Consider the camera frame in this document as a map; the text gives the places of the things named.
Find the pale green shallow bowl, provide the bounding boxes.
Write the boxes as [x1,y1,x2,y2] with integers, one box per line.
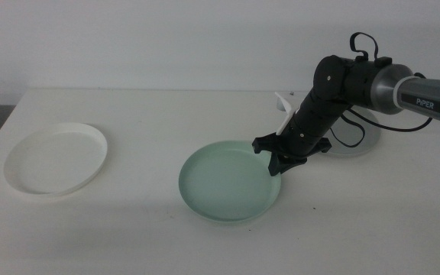
[178,140,282,223]

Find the grey shallow bowl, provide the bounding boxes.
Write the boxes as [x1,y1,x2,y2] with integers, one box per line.
[325,105,383,158]

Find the white shallow bowl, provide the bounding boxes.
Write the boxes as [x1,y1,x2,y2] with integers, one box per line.
[3,121,108,197]

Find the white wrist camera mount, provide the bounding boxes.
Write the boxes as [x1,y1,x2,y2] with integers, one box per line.
[274,91,302,137]

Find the black camera cable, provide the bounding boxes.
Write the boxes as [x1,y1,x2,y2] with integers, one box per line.
[328,31,434,149]

